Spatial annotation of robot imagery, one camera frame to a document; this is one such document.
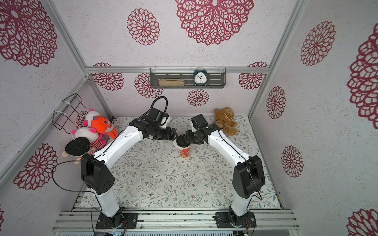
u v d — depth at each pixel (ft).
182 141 2.80
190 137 2.49
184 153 2.93
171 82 2.87
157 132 2.29
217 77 3.03
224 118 3.59
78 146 2.50
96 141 3.03
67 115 2.52
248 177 1.50
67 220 2.48
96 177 1.55
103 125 2.94
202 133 1.99
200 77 2.95
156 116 2.15
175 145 2.79
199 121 2.18
